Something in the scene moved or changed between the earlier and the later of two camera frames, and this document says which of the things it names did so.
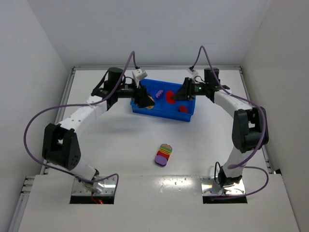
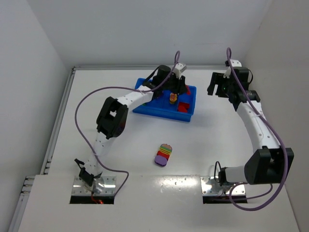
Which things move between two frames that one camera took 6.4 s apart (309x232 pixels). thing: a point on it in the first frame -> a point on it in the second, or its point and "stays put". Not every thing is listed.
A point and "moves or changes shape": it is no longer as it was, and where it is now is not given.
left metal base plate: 108,189 stays put
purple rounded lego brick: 160,160 stays put
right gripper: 188,88 -> 217,83
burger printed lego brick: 165,148 stays put
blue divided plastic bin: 165,106 stays put
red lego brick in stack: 160,153 stays put
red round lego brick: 169,94 moves or changes shape
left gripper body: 140,95 -> 178,85
